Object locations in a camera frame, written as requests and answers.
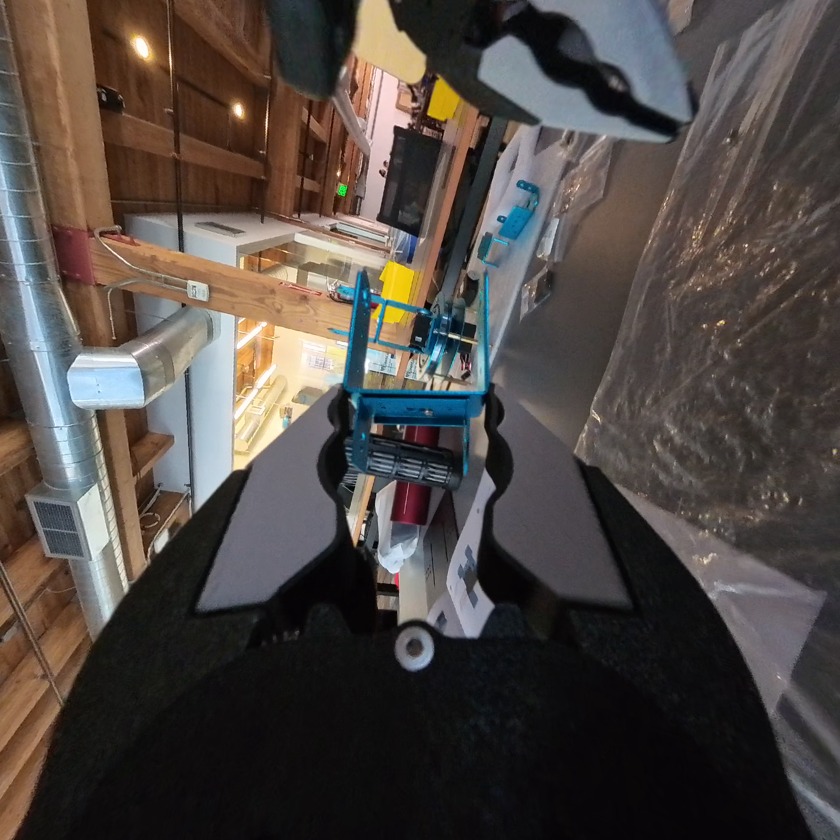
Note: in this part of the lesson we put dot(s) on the white foam board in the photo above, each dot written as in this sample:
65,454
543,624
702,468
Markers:
518,295

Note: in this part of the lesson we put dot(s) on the wooden workbench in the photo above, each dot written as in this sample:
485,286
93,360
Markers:
453,197

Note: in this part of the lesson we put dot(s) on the group of small parts bags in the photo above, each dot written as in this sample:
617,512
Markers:
577,177

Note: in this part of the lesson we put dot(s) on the pale yellow panel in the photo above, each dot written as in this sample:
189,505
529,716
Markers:
387,39

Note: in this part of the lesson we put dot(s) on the white ceiling duct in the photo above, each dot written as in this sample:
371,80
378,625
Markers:
351,108

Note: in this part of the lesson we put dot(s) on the assembly instruction booklet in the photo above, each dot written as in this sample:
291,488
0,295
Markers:
469,558

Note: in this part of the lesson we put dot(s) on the long blue U bracket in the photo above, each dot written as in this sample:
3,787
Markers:
358,341

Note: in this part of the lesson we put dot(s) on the black slotted cylinder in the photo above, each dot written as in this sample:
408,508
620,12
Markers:
407,463

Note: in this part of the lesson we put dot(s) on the white glass booth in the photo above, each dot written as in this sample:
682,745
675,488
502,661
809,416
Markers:
197,249

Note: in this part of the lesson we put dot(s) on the white wall vent box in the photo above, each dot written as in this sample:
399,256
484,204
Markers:
62,522

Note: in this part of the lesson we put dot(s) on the clear plastic bag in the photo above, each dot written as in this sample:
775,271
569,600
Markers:
722,295

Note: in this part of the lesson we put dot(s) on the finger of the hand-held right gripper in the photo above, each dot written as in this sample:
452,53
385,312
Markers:
538,85
643,52

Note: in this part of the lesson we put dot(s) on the yellow storage bin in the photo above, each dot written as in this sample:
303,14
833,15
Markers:
445,102
397,295

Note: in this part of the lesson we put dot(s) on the red cylinder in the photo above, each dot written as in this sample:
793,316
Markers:
413,505

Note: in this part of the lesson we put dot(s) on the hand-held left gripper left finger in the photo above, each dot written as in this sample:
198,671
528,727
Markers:
269,525

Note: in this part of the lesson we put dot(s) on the silver ventilation duct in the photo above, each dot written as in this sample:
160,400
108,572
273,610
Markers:
39,328

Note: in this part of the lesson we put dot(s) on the grey flat box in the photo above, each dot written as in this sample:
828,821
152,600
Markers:
420,590

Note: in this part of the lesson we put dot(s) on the white crumpled plastic bag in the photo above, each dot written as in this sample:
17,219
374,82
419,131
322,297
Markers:
397,538

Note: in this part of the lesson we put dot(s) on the black box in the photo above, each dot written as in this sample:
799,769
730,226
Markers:
407,184

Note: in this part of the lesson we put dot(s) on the short blue U bracket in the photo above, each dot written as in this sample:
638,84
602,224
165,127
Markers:
413,410

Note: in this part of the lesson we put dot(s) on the teal U bracket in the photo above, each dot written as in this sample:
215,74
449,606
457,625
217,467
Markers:
489,253

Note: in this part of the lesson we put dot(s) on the blue perforated bracket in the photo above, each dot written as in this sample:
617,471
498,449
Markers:
515,223

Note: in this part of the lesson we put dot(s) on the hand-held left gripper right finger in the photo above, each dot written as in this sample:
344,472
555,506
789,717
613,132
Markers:
558,525

